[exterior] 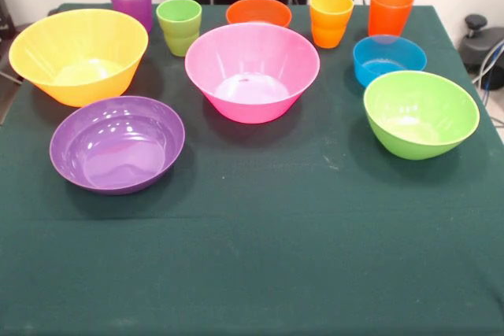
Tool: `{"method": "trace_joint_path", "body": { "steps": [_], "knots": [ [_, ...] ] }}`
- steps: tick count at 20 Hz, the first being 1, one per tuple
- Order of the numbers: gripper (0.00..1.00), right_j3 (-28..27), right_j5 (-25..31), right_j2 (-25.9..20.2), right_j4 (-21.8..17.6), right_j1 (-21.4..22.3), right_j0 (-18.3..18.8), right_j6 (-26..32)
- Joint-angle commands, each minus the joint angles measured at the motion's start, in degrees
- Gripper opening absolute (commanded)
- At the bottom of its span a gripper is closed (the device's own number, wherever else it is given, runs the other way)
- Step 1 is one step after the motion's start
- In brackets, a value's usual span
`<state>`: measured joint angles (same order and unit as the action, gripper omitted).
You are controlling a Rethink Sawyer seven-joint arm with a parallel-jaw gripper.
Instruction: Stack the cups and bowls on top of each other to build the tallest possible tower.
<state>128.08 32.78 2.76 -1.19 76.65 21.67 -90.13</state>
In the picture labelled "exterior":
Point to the blue bowl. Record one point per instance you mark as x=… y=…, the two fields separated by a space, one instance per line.
x=393 y=52

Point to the large yellow bowl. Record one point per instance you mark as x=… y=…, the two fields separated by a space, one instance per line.
x=39 y=56

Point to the green cup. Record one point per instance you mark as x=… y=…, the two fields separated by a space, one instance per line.
x=179 y=33

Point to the yellow-orange cup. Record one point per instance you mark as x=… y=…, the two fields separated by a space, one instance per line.
x=328 y=29

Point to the purple cup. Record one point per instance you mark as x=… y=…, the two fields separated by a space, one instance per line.
x=130 y=1

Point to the orange cup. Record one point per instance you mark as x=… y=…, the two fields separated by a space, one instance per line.
x=390 y=13

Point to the dark green tablecloth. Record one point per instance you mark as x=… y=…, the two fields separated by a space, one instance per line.
x=275 y=233

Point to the purple bowl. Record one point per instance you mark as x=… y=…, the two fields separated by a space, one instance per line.
x=118 y=155

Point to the large pink bowl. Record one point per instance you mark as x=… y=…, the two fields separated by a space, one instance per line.
x=252 y=56

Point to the dark grey equipment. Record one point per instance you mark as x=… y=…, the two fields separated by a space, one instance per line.
x=4 y=21

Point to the green bowl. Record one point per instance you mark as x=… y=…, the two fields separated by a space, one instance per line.
x=413 y=108

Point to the orange bowl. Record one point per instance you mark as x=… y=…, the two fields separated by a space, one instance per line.
x=256 y=11

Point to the black clamp device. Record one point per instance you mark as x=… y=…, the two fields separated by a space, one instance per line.
x=476 y=46

